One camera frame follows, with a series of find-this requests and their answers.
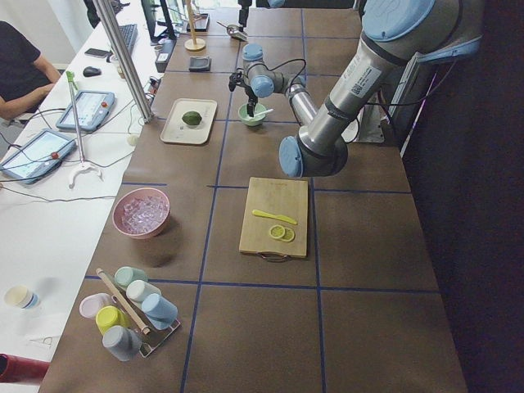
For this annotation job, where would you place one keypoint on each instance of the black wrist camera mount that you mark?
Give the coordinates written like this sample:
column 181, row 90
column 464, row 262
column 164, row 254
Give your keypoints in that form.
column 236, row 79

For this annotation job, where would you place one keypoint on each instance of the grey folded cloth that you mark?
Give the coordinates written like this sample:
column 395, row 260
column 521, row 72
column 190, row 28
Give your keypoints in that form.
column 199, row 63

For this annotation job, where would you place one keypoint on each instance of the green avocado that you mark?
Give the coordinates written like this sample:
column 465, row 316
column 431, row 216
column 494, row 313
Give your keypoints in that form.
column 192, row 118

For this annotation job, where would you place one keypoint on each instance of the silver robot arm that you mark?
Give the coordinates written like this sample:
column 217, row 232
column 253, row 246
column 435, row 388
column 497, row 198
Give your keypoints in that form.
column 392, row 33

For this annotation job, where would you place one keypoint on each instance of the aluminium frame post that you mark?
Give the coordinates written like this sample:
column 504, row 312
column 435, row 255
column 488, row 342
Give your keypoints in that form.
column 110, row 24

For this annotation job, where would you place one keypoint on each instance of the pink bowl with ice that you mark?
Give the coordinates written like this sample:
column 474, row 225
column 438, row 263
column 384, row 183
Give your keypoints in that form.
column 142, row 213

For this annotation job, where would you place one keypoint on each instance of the wooden mug tree stand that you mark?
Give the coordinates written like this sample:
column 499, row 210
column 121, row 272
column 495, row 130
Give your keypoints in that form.
column 194, row 44

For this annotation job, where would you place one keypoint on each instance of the lower teach pendant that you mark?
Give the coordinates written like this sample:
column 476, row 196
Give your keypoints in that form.
column 38, row 157

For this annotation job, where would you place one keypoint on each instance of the cream rabbit tray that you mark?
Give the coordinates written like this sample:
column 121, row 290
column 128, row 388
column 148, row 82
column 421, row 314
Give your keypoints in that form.
column 177, row 132

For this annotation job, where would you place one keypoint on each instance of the black computer mouse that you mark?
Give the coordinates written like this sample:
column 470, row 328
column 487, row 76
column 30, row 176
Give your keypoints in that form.
column 91, row 71

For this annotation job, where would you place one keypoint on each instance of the steel ice scoop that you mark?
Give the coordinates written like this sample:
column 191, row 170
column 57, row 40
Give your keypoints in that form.
column 234, row 31

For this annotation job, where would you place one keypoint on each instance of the rack of pastel cups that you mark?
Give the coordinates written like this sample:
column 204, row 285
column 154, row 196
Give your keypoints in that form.
column 131, row 314

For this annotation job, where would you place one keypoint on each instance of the black keyboard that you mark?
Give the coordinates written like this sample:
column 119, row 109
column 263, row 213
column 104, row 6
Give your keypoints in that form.
column 129, row 34

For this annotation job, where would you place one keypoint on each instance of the seated person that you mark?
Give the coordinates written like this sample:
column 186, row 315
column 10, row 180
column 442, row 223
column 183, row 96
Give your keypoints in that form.
column 27, row 77

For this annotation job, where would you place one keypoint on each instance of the yellow plastic knife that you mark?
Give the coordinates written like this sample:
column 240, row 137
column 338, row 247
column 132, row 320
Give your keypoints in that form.
column 283, row 218

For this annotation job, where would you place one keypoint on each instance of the teach pendant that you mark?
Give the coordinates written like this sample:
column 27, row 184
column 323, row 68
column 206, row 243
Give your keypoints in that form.
column 92, row 109
column 38, row 157

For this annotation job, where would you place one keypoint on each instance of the paper cup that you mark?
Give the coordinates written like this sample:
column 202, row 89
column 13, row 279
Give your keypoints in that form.
column 21, row 297

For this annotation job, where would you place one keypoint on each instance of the green ceramic bowl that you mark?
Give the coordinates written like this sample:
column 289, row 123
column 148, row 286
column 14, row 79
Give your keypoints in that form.
column 248, row 120

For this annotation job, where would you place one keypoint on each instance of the white plastic spoon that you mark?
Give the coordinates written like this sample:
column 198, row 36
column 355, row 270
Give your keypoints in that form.
column 262, row 112

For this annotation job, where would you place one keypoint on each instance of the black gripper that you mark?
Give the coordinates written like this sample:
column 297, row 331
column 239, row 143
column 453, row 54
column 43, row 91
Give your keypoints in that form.
column 249, row 93
column 244, row 13

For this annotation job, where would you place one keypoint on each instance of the bamboo cutting board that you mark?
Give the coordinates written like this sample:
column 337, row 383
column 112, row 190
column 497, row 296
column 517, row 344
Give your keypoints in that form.
column 275, row 222

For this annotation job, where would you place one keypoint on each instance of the black label box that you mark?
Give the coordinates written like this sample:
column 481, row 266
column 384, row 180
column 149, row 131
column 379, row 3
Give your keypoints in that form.
column 163, row 53

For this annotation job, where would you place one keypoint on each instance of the white pedestal column base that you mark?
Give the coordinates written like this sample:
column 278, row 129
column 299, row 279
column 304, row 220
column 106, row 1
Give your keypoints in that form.
column 367, row 126

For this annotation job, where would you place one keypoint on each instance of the upper teach pendant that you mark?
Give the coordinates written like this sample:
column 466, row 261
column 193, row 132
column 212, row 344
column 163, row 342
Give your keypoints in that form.
column 92, row 109

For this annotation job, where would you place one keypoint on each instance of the black smartphone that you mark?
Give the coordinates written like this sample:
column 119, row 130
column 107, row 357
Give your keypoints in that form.
column 98, row 53

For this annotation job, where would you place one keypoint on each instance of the front lemon slice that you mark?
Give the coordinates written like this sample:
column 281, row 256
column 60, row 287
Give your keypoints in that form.
column 277, row 232

